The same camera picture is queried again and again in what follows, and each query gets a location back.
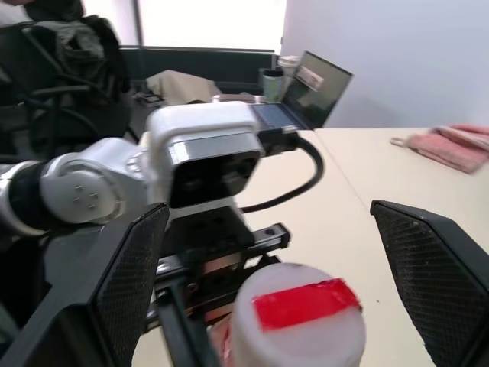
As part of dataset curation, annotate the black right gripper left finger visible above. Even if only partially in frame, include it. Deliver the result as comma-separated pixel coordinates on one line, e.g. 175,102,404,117
0,202,171,367

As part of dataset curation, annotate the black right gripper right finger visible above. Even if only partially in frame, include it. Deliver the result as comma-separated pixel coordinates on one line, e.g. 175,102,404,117
369,199,489,367

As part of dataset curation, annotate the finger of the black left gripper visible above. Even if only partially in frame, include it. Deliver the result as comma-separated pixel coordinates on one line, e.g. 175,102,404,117
157,280,223,367

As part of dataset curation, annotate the white-capped drink bottle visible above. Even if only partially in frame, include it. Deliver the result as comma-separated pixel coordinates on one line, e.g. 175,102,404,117
206,261,368,367

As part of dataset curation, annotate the pink towel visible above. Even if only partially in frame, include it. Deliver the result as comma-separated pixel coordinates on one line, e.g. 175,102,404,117
389,122,489,175

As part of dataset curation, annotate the beige bag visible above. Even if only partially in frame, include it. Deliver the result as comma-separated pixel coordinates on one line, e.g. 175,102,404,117
146,70,227,106

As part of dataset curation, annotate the green white tumbler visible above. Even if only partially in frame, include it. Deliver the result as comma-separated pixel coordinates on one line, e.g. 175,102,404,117
261,68,286,103

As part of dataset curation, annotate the black desk partition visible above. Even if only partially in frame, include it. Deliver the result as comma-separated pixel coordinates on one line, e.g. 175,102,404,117
118,44,280,96

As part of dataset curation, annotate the open dark laptop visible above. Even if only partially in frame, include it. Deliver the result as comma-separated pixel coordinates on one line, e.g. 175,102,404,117
251,49,355,132

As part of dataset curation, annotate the white paper cup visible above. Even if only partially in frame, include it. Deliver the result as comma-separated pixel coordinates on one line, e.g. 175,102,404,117
277,55,301,84

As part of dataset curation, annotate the black office chair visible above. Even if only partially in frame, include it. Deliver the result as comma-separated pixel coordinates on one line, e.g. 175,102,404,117
0,15,134,158

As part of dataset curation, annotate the dark jacket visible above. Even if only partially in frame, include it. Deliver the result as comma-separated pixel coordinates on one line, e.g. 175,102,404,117
22,15,131,104

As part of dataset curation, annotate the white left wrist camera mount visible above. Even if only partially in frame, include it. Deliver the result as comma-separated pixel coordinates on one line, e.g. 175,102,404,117
146,101,265,222

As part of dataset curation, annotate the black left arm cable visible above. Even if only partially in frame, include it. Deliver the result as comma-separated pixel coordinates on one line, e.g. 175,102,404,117
240,128,326,214

